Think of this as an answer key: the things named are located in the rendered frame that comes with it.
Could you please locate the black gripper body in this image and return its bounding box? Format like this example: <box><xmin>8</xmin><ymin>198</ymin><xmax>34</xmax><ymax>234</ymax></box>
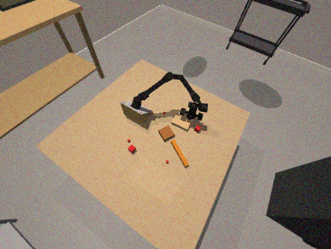
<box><xmin>180</xmin><ymin>108</ymin><xmax>203</xmax><ymax>121</ymax></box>

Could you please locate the red cube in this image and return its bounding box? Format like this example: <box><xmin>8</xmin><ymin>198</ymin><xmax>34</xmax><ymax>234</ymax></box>
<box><xmin>194</xmin><ymin>125</ymin><xmax>201</xmax><ymax>132</ymax></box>
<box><xmin>128</xmin><ymin>145</ymin><xmax>136</xmax><ymax>153</ymax></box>

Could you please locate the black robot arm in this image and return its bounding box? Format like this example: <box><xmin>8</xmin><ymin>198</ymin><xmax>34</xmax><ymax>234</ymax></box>
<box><xmin>130</xmin><ymin>72</ymin><xmax>208</xmax><ymax>113</ymax></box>

